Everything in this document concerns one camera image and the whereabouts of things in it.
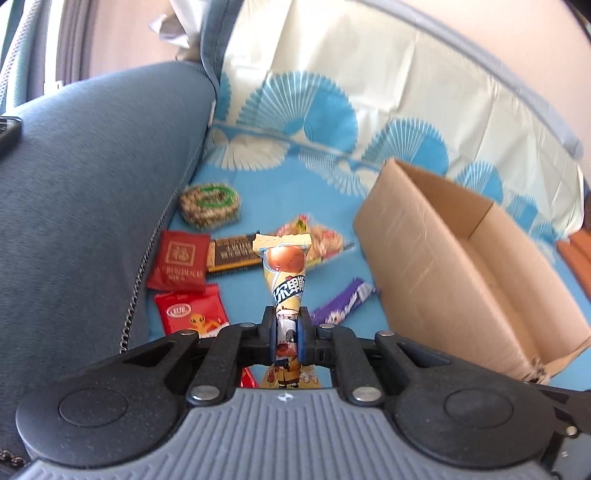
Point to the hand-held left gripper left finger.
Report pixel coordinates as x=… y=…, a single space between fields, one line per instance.
x=269 y=337

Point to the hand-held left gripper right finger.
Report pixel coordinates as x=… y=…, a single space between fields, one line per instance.
x=300 y=337

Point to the purple snack packet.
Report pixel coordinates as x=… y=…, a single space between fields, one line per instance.
x=344 y=302

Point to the cone-shaped cream snack packet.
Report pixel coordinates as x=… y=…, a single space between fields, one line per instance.
x=284 y=277

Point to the red packet with orange figure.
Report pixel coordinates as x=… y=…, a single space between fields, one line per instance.
x=194 y=314

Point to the dark brown chocolate bar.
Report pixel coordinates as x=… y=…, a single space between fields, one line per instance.
x=231 y=256

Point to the clear peanut snack packet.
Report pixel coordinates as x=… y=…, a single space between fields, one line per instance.
x=328 y=244

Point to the dark red square packet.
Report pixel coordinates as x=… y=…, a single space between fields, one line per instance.
x=178 y=261

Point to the round seed snack green label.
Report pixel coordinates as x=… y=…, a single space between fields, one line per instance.
x=210 y=205

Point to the brown cardboard box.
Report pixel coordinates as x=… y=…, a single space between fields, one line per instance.
x=415 y=240

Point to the orange cloth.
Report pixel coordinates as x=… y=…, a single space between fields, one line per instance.
x=577 y=258

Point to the cream sheet with blue fans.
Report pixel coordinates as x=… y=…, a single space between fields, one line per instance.
x=323 y=69

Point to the grey curtain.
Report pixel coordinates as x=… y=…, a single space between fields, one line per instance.
x=69 y=37

